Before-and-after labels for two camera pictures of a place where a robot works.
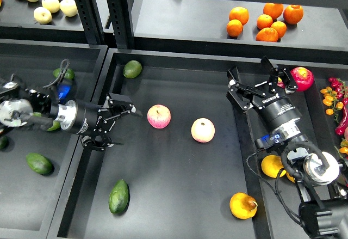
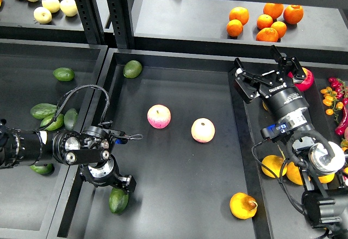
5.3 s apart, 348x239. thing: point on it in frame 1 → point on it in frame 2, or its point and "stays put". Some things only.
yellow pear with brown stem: [242, 206] stays put
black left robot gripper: [93, 120] → [105, 172]
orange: [267, 35] stays put
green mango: [118, 198] stays put
